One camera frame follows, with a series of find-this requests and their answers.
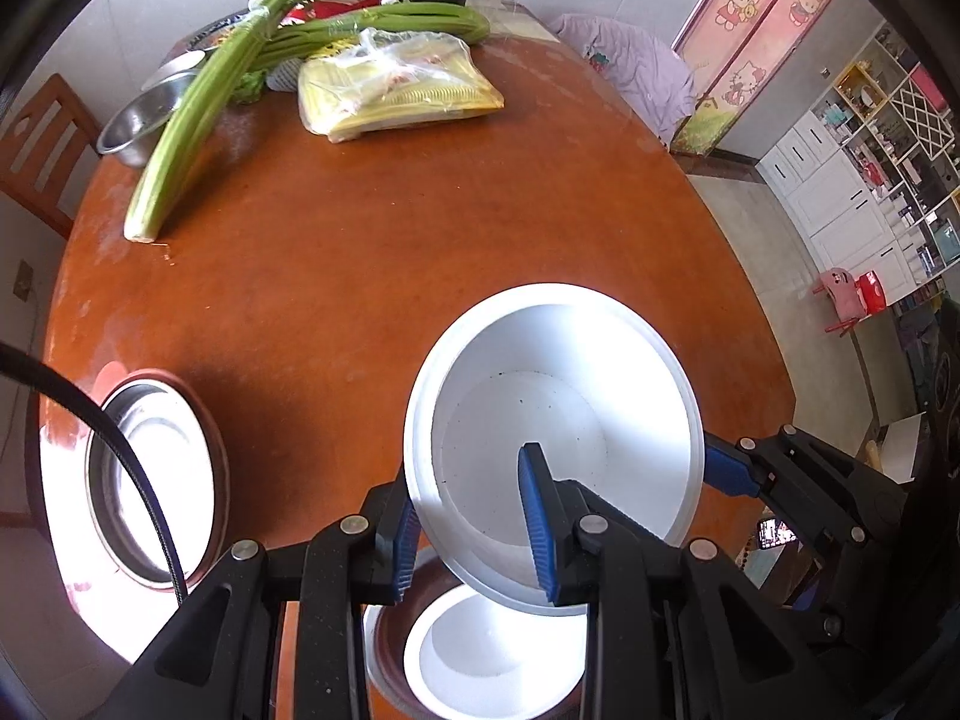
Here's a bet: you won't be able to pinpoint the large white bowl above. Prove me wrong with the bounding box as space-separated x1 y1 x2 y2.
404 283 704 616

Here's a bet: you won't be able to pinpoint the steel pan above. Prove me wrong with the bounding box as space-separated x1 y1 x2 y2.
85 369 229 590

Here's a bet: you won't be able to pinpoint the small white floral bowl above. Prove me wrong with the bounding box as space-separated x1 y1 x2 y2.
404 585 587 720

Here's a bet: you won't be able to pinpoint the pink child stool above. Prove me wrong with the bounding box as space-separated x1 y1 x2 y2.
812 268 867 335

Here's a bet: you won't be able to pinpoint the white shelf cabinet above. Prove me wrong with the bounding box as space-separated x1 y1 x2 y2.
757 25 958 304

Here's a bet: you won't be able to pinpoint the pink cushioned chair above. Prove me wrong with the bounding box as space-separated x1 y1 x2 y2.
550 13 695 146

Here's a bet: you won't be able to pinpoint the Hello Kitty screen panel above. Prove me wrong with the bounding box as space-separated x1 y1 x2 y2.
672 0 832 156

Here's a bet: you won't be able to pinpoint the small steel bowl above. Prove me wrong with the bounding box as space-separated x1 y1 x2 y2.
96 70 200 169

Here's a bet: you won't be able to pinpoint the yellow plastic food bag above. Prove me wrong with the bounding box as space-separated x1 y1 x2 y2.
298 28 505 143

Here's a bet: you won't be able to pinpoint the celery bunch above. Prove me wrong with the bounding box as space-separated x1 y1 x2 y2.
124 0 306 244

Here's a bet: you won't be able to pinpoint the green vegetable stalks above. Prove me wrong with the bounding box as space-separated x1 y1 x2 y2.
229 2 490 104

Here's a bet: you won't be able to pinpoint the red wooden chair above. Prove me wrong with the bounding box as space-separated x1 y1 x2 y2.
2 73 99 239

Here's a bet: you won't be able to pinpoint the black cable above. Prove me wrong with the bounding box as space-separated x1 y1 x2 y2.
0 341 189 605

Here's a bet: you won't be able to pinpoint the wall power outlet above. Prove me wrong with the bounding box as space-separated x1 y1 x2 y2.
11 260 34 302

